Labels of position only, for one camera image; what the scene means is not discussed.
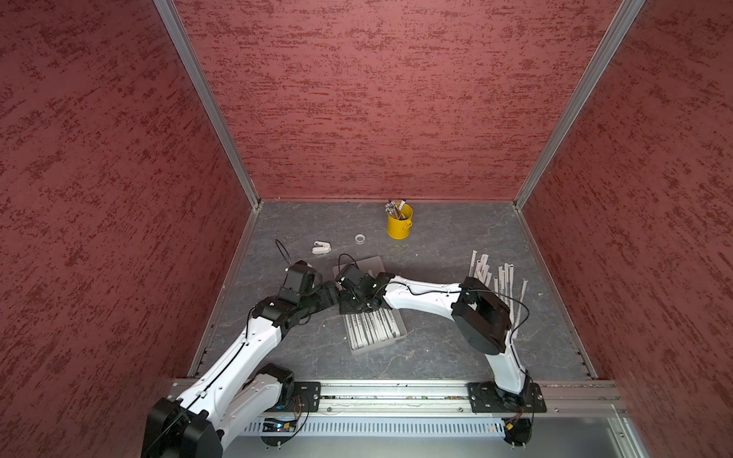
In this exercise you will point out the perforated cable duct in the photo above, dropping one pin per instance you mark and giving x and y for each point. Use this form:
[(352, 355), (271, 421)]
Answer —
[(404, 427)]

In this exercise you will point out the translucent plastic storage box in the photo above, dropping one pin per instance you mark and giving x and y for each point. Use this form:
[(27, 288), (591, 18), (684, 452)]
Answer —
[(391, 341)]

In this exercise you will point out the aluminium corner post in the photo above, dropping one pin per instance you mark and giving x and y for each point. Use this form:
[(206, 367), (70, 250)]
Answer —
[(176, 31), (619, 26)]

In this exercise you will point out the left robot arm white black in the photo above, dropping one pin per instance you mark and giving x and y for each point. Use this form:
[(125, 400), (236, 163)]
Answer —
[(205, 419)]

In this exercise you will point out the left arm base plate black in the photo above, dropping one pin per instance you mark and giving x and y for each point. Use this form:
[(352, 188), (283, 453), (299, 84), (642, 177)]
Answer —
[(299, 397)]

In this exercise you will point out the yellow metal cup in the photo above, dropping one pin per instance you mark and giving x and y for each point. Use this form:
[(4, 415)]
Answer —
[(400, 230)]

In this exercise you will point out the right aluminium corner post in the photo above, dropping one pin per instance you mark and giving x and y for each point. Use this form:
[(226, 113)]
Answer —
[(619, 26)]

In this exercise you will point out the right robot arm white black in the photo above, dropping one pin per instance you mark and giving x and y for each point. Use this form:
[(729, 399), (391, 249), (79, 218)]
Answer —
[(483, 319)]

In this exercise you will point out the left aluminium corner post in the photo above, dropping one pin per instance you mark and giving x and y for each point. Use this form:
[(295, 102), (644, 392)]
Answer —
[(176, 31)]

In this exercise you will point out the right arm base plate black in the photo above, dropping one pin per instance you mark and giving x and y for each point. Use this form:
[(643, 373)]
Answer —
[(487, 397)]

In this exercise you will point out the wrapped straw far right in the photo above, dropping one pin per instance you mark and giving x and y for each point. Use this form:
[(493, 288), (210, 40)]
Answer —
[(518, 316)]

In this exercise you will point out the white plastic clip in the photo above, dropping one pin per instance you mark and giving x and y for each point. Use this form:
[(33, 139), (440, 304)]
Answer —
[(320, 248)]

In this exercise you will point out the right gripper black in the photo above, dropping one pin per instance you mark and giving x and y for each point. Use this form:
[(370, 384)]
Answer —
[(345, 307)]

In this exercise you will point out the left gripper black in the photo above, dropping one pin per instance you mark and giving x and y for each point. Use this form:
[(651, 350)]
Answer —
[(327, 299)]

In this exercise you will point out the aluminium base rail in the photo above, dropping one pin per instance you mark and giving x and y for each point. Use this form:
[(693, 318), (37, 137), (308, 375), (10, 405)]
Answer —
[(441, 398)]

